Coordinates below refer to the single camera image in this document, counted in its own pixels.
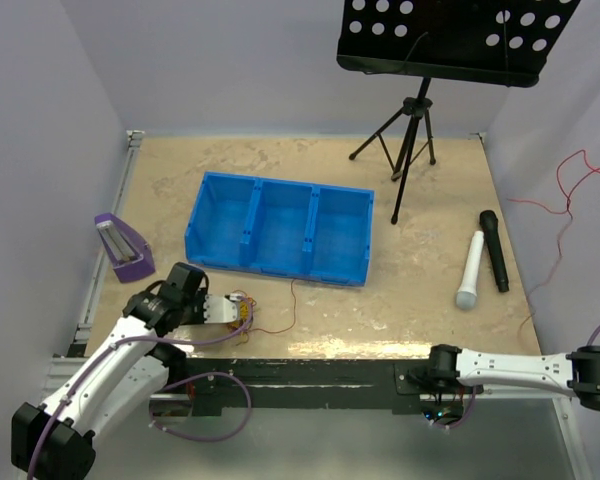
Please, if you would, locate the black microphone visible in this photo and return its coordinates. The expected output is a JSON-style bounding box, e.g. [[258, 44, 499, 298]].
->
[[479, 210, 509, 293]]

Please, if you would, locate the white microphone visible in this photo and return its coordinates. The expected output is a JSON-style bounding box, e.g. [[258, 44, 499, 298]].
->
[[455, 230, 484, 311]]

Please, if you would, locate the purple metronome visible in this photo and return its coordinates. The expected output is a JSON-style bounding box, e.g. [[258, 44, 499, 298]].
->
[[94, 213, 156, 284]]

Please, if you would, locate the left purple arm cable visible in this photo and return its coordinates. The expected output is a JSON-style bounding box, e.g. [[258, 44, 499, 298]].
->
[[27, 299, 254, 480]]

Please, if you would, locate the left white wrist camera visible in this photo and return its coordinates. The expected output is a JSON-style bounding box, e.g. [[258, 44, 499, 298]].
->
[[202, 295, 240, 324]]

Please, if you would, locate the blue three-compartment plastic bin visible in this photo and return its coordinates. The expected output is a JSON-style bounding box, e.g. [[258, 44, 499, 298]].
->
[[184, 171, 374, 287]]

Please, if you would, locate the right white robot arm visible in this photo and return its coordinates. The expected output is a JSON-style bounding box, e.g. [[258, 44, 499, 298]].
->
[[424, 345, 600, 412]]

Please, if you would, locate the black music stand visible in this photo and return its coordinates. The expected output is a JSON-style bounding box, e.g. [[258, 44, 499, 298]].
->
[[335, 0, 584, 225]]

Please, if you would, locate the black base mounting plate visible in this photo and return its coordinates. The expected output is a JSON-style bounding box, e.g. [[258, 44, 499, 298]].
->
[[156, 358, 484, 416]]

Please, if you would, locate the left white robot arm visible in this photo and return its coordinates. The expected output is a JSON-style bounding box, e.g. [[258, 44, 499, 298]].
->
[[10, 262, 209, 479]]

